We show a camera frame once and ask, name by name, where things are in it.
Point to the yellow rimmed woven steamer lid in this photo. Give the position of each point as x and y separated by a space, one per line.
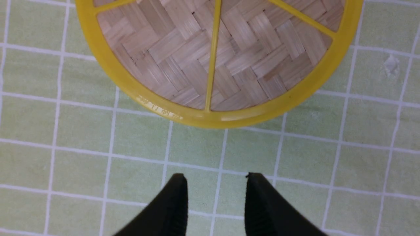
219 63

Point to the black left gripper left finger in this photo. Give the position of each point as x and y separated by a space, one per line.
165 215

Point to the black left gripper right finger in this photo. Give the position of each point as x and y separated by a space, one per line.
267 213

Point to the green checked tablecloth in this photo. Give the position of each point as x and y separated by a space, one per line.
81 158

